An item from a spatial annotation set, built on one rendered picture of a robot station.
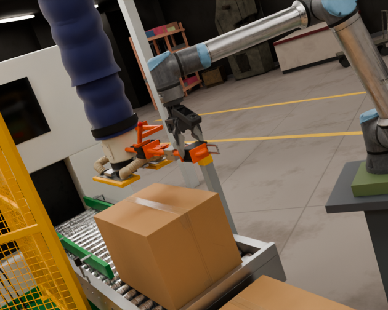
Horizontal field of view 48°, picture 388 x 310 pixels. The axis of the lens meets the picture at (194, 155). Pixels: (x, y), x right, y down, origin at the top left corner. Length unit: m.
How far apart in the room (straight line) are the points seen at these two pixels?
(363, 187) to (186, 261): 0.83
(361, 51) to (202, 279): 1.15
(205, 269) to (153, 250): 0.29
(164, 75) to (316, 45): 10.24
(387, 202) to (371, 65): 0.57
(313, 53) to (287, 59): 0.70
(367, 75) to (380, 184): 0.49
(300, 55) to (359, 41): 10.06
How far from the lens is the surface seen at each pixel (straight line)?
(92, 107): 2.00
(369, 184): 2.00
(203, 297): 1.92
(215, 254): 2.00
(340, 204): 2.00
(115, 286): 2.47
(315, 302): 1.81
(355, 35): 1.76
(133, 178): 1.95
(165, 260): 1.86
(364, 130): 2.06
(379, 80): 1.81
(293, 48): 11.82
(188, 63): 1.54
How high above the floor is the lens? 1.61
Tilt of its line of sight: 14 degrees down
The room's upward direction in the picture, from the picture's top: 20 degrees counter-clockwise
